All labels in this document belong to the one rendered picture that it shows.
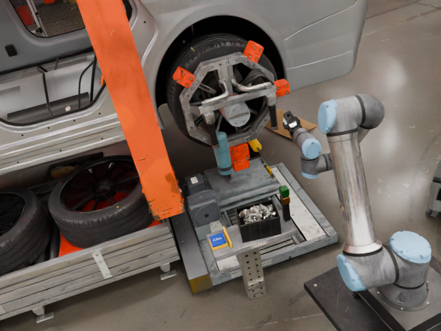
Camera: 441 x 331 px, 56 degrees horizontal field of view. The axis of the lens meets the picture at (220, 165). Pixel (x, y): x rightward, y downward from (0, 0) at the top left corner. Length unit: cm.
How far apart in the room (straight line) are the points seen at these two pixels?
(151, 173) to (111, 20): 72
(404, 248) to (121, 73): 130
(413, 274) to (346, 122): 64
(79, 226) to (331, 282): 137
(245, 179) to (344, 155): 131
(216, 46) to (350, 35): 85
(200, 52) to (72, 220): 117
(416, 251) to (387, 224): 105
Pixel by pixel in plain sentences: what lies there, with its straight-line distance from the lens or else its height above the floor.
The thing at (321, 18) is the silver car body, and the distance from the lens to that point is 258.
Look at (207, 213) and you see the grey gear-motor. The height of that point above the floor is 34.
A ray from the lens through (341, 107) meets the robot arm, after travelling 156.
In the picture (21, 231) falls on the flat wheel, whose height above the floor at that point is 49.
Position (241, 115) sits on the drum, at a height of 85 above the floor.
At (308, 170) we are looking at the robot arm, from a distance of 209.
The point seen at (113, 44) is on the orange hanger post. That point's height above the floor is 145.
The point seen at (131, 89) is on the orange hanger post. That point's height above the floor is 125.
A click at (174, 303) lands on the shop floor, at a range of 248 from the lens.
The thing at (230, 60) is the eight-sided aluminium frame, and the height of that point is 111.
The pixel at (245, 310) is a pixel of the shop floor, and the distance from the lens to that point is 236.
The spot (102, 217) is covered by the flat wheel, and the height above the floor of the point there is 50.
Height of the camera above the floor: 193
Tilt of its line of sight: 35 degrees down
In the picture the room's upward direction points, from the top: 12 degrees counter-clockwise
